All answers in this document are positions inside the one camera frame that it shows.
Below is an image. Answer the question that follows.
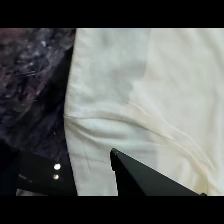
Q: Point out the cream white garment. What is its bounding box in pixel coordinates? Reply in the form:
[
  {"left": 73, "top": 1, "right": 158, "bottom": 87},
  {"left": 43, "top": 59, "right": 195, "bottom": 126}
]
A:
[{"left": 63, "top": 27, "right": 224, "bottom": 197}]

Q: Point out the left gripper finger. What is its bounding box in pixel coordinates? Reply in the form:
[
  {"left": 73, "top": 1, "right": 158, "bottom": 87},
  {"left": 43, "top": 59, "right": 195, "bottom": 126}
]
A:
[{"left": 109, "top": 148, "right": 208, "bottom": 197}]

